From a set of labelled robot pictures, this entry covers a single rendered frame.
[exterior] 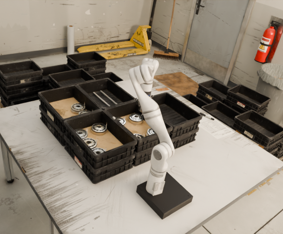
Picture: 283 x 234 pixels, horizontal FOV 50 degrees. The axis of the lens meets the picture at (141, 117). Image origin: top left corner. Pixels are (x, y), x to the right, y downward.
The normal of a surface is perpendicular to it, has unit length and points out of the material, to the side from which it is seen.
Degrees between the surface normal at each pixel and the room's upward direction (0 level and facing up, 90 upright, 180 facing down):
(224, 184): 0
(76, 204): 0
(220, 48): 90
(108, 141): 0
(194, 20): 90
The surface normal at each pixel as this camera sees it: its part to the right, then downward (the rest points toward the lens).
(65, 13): 0.61, 0.50
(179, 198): 0.15, -0.82
